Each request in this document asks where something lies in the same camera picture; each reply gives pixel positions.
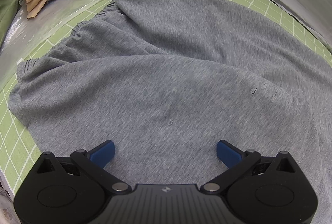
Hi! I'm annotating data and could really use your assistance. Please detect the green curtain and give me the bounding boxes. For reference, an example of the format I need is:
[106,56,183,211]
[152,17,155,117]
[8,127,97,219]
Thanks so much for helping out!
[0,0,20,48]

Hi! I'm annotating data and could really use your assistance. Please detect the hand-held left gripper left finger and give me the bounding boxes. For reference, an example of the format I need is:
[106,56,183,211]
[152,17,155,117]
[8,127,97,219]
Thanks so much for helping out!
[32,140,131,194]

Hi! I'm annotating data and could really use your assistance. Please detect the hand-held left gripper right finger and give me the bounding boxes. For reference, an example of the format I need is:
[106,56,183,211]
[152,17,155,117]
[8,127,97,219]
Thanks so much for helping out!
[201,140,300,193]

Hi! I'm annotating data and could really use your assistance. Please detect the grey pants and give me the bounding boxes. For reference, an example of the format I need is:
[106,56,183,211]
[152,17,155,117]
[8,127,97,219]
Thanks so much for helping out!
[7,0,332,224]

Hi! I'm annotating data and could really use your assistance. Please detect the clear plastic zip bag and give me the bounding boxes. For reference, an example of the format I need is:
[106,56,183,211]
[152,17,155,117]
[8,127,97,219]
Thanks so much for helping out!
[0,0,122,64]

